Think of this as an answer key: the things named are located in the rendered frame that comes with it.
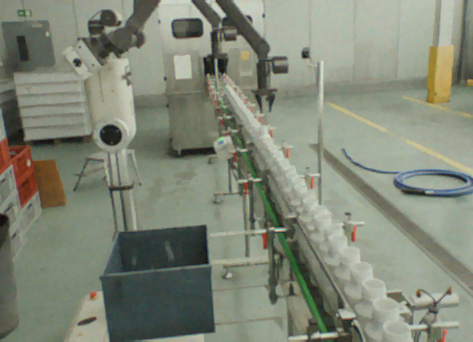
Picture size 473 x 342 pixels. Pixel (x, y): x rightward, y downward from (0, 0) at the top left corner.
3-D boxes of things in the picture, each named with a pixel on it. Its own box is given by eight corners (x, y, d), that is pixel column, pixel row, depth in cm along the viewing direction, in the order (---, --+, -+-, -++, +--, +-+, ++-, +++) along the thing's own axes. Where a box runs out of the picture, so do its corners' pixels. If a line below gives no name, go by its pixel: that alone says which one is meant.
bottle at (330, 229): (319, 301, 104) (318, 231, 100) (320, 287, 110) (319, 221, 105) (347, 303, 103) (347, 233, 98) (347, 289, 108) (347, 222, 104)
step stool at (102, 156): (104, 179, 564) (99, 145, 553) (142, 185, 532) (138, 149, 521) (72, 191, 526) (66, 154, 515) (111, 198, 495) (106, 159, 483)
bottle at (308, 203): (321, 254, 126) (320, 195, 121) (324, 265, 120) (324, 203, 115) (298, 255, 126) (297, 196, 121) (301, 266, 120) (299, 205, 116)
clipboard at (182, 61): (192, 78, 613) (190, 52, 605) (175, 79, 612) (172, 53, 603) (192, 78, 616) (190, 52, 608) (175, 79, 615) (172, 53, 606)
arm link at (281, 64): (256, 45, 191) (258, 44, 183) (284, 42, 192) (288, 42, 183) (258, 75, 194) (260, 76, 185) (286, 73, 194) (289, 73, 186)
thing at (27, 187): (20, 212, 404) (15, 187, 398) (-33, 217, 399) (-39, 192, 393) (38, 189, 462) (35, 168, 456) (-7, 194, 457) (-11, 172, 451)
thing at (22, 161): (15, 187, 398) (10, 161, 392) (-38, 191, 393) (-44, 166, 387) (35, 167, 456) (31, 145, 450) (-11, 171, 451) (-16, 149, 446)
